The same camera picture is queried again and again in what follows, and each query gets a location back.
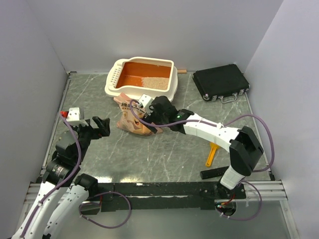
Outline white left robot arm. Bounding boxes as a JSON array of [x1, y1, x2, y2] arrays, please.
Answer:
[[12, 115, 110, 239]]

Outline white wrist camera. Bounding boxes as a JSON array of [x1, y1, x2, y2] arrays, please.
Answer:
[[60, 107, 87, 126], [138, 94, 153, 111]]

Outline pink cat litter bag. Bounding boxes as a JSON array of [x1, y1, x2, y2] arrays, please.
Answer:
[[114, 93, 154, 136]]

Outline yellow plastic scoop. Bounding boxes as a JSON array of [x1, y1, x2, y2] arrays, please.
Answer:
[[205, 142, 220, 167]]

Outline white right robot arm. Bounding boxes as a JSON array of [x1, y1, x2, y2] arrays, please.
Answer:
[[139, 94, 264, 198]]

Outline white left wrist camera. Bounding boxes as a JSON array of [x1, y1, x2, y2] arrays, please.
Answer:
[[60, 107, 87, 126]]

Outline cream orange litter box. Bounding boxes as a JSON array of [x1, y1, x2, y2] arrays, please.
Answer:
[[105, 57, 178, 101]]

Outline black hard case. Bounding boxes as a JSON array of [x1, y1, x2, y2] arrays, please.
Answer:
[[192, 64, 250, 102]]

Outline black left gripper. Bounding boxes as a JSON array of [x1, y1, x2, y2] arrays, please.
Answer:
[[64, 116, 110, 162]]

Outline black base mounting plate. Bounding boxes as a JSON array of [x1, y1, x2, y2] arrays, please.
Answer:
[[88, 182, 246, 212]]

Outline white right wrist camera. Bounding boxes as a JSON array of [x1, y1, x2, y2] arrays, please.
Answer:
[[138, 94, 153, 111]]

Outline small wooden block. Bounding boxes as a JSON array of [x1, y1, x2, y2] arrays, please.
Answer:
[[177, 69, 187, 74]]

